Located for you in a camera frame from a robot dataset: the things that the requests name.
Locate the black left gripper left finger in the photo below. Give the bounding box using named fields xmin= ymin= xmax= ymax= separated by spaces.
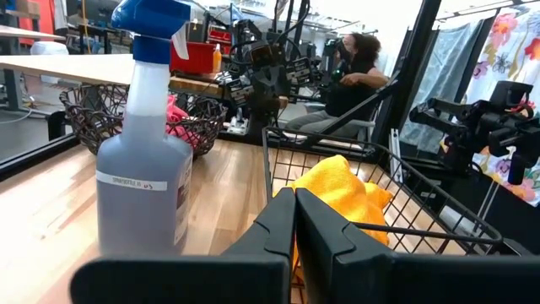
xmin=69 ymin=187 xmax=297 ymax=304

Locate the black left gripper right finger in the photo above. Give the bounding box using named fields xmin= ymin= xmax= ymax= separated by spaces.
xmin=294 ymin=187 xmax=540 ymax=304

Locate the pink microfiber towel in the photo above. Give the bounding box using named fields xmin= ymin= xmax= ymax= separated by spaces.
xmin=165 ymin=94 xmax=200 ymax=149

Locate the yellow microfiber towel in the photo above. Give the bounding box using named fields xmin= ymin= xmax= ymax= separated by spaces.
xmin=273 ymin=154 xmax=395 ymax=304

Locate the orange bottle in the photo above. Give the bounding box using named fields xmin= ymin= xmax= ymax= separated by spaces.
xmin=211 ymin=42 xmax=224 ymax=73

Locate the red plastic bin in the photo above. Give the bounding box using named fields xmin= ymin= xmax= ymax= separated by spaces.
xmin=170 ymin=41 xmax=217 ymax=76

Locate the person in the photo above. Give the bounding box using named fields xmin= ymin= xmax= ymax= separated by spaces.
xmin=284 ymin=32 xmax=390 ymax=139

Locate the blue-capped spray bottle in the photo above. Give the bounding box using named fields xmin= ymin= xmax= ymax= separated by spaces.
xmin=95 ymin=0 xmax=195 ymax=257

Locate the pale blue curtain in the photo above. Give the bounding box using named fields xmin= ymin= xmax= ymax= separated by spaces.
xmin=397 ymin=19 xmax=485 ymax=155

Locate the black articulated device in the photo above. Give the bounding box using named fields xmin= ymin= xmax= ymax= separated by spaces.
xmin=408 ymin=79 xmax=540 ymax=187

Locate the light wood background table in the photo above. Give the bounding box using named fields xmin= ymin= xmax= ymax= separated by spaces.
xmin=0 ymin=53 xmax=137 ymax=113

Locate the floral print curtain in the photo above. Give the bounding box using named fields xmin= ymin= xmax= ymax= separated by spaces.
xmin=462 ymin=3 xmax=540 ymax=209

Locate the black wire basket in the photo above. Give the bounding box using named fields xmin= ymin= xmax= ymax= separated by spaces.
xmin=261 ymin=125 xmax=505 ymax=304

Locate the black frame post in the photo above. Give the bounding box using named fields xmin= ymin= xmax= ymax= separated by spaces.
xmin=370 ymin=0 xmax=443 ymax=148

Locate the dark wire mesh basket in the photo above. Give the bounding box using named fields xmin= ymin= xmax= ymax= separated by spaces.
xmin=58 ymin=83 xmax=230 ymax=158

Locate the black aluminium table frame rail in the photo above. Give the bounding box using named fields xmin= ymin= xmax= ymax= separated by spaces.
xmin=0 ymin=110 xmax=82 ymax=182

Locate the white floor cable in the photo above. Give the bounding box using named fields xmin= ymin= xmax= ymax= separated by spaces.
xmin=0 ymin=106 xmax=34 ymax=126

